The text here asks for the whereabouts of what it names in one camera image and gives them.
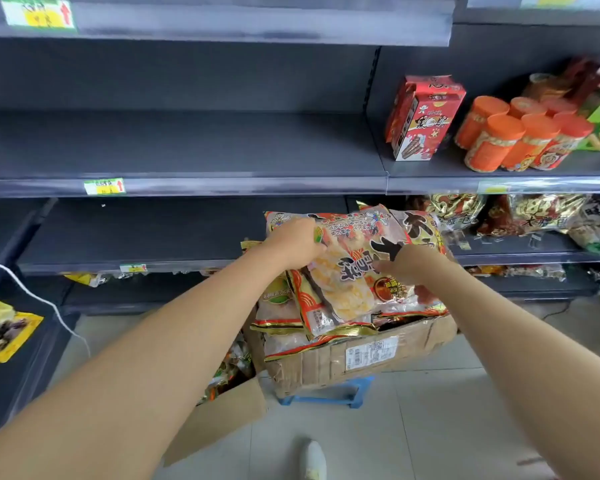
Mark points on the person's right hand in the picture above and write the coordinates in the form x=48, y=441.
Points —
x=417, y=264

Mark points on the person's left hand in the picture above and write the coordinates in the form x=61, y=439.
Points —
x=292, y=242

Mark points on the person's right thumb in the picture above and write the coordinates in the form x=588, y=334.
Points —
x=385, y=265

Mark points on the person's left fingers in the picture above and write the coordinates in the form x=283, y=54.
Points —
x=312, y=234

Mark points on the clear rice cracker packet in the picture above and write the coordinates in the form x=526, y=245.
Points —
x=352, y=274

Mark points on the person's right forearm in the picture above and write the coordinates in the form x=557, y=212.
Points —
x=535, y=364

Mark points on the person's left forearm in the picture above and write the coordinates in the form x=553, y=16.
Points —
x=145, y=359

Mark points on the red gold cracker packet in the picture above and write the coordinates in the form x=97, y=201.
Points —
x=422, y=229

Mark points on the pile of snack packets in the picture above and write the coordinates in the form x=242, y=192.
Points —
x=300, y=319

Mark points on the gold red hanging packet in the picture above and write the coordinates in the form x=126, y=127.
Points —
x=455, y=209
x=545, y=212

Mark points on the labelled cardboard box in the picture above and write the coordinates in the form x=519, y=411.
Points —
x=360, y=357

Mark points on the blue plastic stool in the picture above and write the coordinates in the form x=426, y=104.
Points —
x=352, y=392

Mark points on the pale yellow price label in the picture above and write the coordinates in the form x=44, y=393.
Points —
x=493, y=188

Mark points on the flat clear packets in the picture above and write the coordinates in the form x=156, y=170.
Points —
x=520, y=271

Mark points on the red snack box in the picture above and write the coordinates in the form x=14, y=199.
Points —
x=425, y=117

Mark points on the colourful packets in plain box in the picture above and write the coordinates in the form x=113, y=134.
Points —
x=230, y=367

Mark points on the wide dark grey shelf unit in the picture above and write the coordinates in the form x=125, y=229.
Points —
x=180, y=144

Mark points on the tiny yellow price label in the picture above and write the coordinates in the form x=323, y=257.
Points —
x=133, y=268

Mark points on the group of orange lidded jars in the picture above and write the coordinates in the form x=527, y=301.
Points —
x=522, y=137

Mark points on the plain open cardboard box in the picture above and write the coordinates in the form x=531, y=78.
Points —
x=220, y=419

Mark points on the person's white shoe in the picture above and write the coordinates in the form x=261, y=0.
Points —
x=314, y=462

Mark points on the small green yellow price label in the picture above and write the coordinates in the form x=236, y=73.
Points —
x=105, y=186

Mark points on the pale cracker packet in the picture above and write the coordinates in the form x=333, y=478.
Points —
x=597, y=227

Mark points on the stocked dark grey shelf unit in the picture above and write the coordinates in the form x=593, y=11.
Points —
x=505, y=44

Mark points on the brown snack packets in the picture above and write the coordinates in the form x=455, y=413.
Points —
x=560, y=79

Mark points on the yellow snack packet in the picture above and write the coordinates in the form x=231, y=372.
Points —
x=5, y=329

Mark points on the low dark grey side shelf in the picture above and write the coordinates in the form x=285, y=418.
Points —
x=15, y=384

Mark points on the large green yellow price label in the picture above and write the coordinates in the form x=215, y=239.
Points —
x=37, y=12

